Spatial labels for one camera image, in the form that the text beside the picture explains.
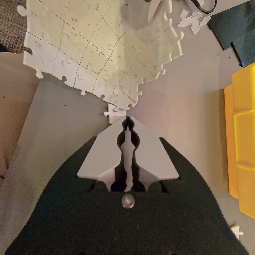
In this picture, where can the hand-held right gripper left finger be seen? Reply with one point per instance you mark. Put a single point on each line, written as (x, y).
(101, 155)

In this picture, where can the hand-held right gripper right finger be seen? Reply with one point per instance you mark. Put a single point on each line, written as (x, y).
(155, 155)

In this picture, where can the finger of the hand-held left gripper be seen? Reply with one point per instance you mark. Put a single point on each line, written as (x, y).
(139, 14)
(161, 8)

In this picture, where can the white puzzle piece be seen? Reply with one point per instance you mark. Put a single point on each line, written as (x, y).
(236, 231)
(115, 116)

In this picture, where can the partly built puzzle ball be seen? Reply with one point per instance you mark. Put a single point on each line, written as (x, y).
(83, 49)

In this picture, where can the pile of clear plastic caps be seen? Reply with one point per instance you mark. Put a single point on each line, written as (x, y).
(196, 25)

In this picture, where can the dark blue board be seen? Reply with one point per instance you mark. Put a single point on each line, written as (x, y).
(235, 25)

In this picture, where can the yellow plastic bin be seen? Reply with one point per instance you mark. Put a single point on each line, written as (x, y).
(243, 139)

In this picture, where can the person's beige shirt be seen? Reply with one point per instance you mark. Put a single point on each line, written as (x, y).
(12, 99)

